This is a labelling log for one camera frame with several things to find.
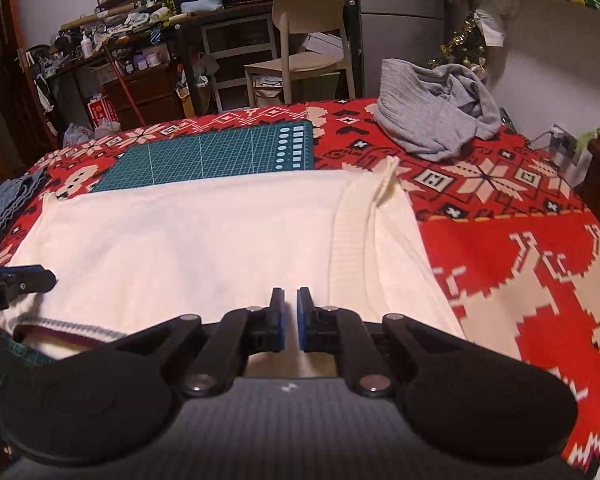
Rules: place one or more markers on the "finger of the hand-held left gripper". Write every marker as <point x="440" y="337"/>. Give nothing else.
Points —
<point x="30" y="280"/>

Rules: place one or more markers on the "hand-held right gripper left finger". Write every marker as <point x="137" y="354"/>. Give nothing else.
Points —
<point x="278" y="317"/>

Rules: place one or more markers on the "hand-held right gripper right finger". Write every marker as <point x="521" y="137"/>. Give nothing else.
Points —
<point x="302" y="317"/>

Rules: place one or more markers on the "white knit sweater vest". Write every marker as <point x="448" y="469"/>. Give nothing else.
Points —
<point x="180" y="240"/>

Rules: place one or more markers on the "person's green patterned clothing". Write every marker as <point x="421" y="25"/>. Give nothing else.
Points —
<point x="10" y="365"/>

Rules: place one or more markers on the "blue denim jeans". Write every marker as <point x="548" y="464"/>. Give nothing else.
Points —
<point x="5" y="205"/>

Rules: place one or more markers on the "white plastic bag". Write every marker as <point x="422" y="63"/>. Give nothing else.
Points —
<point x="77" y="135"/>

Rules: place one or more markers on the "green cutting mat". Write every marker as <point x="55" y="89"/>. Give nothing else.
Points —
<point x="205" y="157"/>

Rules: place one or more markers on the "red and white box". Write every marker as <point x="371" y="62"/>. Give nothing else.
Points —
<point x="102" y="110"/>

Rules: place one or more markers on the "red patterned blanket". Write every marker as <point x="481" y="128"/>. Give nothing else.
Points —
<point x="505" y="270"/>

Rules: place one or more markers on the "dark wooden door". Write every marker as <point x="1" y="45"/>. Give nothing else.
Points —
<point x="5" y="60"/>

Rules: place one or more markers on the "brown wooden cabinet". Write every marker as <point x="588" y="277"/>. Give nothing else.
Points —
<point x="150" y="90"/>

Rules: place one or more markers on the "grey garment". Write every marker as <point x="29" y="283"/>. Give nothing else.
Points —
<point x="430" y="115"/>

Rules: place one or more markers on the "white bottle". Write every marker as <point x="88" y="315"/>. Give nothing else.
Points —
<point x="86" y="46"/>

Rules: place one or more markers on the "white drawer unit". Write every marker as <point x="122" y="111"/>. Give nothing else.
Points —
<point x="240" y="50"/>

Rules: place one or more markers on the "grey refrigerator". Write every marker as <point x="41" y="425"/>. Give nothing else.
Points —
<point x="400" y="35"/>

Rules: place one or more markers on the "beige chair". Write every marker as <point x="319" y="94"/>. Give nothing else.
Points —
<point x="310" y="15"/>

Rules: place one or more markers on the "small tinsel Christmas tree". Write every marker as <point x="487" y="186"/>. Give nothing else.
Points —
<point x="460" y="45"/>

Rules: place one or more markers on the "light blue folded cloth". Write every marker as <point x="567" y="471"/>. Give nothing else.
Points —
<point x="202" y="5"/>

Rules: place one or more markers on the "white paper bag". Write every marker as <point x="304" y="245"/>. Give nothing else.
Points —
<point x="490" y="27"/>

